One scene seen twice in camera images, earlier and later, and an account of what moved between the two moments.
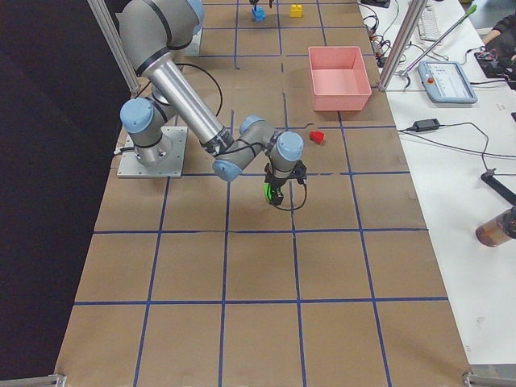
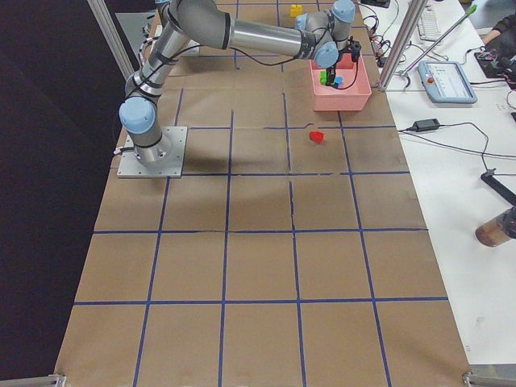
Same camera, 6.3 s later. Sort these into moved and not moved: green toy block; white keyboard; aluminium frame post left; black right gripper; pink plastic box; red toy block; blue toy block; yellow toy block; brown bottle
Moved: green toy block; black right gripper; blue toy block
Not moved: aluminium frame post left; pink plastic box; white keyboard; brown bottle; red toy block; yellow toy block
